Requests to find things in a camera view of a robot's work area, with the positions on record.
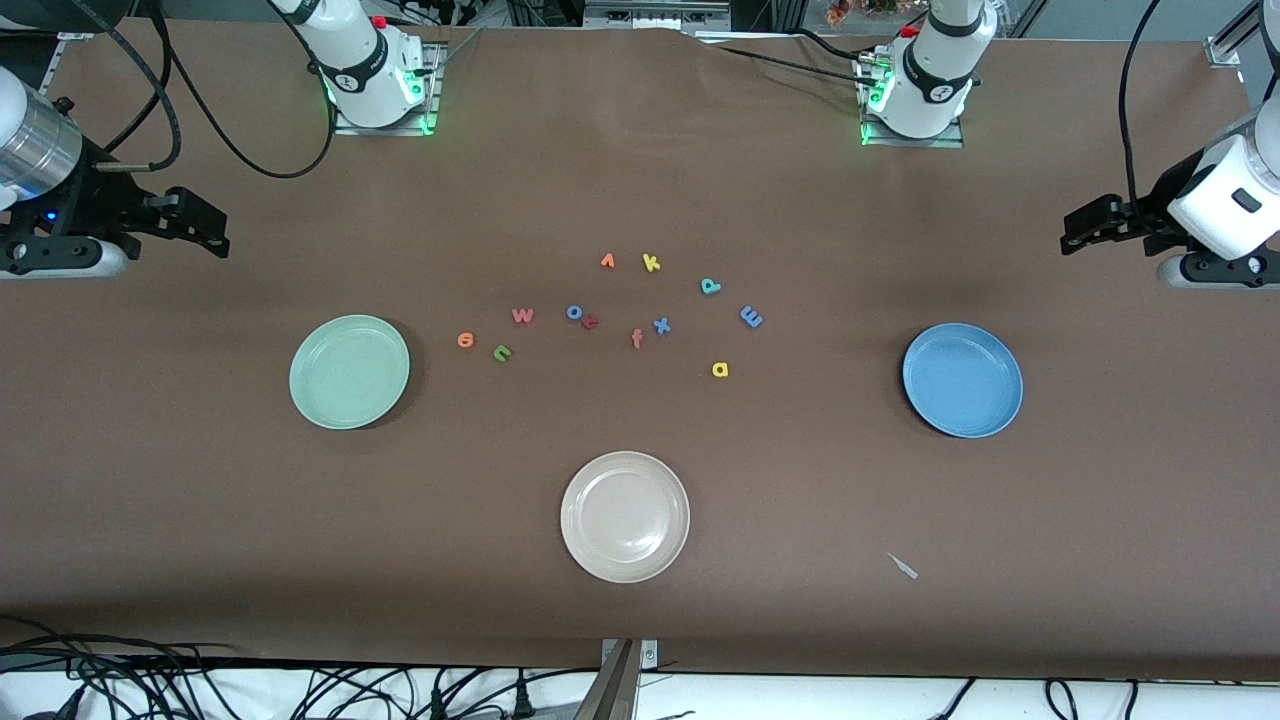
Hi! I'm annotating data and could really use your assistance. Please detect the blue plate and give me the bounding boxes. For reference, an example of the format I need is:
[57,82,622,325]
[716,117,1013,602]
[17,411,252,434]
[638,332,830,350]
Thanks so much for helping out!
[901,322,1025,440]

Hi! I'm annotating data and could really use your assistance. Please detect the light green plate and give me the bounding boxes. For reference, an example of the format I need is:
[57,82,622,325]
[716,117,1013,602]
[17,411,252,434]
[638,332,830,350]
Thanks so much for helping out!
[288,314,412,432]

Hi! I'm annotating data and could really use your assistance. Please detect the orange background object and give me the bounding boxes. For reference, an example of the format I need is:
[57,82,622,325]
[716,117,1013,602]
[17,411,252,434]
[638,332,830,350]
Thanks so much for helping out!
[825,0,901,26]

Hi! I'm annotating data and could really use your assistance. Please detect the brown table cover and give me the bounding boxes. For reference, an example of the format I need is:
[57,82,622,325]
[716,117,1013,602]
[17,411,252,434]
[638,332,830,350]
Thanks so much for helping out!
[0,18,1280,683]

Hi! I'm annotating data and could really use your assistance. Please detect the grey background box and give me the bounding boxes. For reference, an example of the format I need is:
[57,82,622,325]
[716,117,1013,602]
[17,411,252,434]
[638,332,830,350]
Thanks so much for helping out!
[583,0,733,33]

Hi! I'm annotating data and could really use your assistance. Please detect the beige plate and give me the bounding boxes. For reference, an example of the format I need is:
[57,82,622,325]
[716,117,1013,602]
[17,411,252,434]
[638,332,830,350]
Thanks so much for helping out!
[559,451,692,585]

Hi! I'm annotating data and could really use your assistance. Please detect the grey metal beam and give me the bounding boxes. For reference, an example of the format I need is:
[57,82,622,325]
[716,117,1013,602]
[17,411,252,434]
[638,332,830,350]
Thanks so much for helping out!
[573,640,642,720]

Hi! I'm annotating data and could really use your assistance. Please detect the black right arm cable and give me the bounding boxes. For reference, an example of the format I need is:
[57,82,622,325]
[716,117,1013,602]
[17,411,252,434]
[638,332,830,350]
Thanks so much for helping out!
[90,0,339,181]

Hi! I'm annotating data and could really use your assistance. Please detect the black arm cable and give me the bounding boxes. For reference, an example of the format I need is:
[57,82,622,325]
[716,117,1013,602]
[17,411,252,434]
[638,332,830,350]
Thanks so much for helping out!
[1118,0,1171,241]
[90,0,339,181]

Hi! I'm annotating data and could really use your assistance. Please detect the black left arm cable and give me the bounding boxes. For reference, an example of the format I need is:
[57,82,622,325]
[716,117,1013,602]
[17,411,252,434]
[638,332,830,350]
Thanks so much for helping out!
[1118,0,1171,241]

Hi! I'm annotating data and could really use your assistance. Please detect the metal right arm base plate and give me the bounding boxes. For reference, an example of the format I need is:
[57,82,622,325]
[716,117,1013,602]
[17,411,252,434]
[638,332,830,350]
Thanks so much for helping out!
[333,42,443,137]

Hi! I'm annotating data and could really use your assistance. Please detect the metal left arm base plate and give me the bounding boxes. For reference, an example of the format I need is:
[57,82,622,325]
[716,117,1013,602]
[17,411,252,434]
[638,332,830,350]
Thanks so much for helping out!
[860,50,967,150]

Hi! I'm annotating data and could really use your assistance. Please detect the short black table cable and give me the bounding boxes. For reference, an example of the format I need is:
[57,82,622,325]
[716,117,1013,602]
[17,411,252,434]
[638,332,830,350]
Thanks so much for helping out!
[790,28,871,63]

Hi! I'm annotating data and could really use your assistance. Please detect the long black table cable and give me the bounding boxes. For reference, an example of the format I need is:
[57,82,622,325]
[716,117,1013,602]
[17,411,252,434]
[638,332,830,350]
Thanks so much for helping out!
[715,45,886,86]

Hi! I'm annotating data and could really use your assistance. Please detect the black floor cable bundle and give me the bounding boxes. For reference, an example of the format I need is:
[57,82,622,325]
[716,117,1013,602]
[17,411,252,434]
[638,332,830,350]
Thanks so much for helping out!
[0,615,246,669]

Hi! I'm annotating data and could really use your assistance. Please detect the small metal bracket plate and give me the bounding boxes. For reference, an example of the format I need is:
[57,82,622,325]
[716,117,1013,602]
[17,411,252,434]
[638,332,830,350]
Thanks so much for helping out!
[601,639,660,673]

